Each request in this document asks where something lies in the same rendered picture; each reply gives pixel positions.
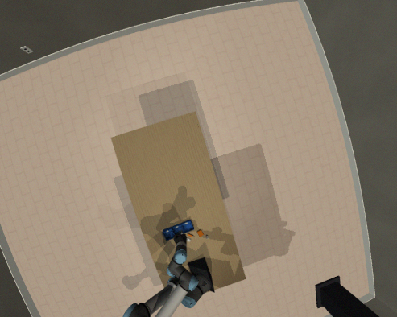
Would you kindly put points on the blue rack of bins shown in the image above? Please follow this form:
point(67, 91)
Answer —
point(185, 226)

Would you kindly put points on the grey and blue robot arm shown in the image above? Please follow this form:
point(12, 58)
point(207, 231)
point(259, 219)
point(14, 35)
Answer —
point(183, 283)

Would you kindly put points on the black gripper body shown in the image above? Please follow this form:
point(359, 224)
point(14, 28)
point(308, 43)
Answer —
point(181, 239)

